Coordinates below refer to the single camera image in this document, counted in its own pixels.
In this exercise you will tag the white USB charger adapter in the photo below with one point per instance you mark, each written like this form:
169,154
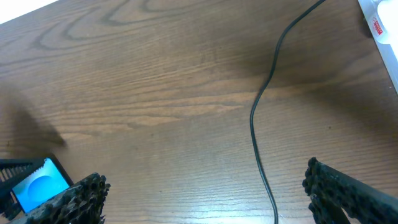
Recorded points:
383,21

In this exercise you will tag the blue Samsung Galaxy smartphone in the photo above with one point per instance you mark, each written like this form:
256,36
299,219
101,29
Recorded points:
43,184

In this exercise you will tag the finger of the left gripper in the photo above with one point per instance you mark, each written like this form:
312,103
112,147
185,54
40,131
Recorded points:
13,172

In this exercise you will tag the white power strip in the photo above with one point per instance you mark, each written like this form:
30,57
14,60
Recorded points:
388,52

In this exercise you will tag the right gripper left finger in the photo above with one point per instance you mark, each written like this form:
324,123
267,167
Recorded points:
82,203

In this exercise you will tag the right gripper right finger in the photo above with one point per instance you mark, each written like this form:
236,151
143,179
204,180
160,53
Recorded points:
336,197

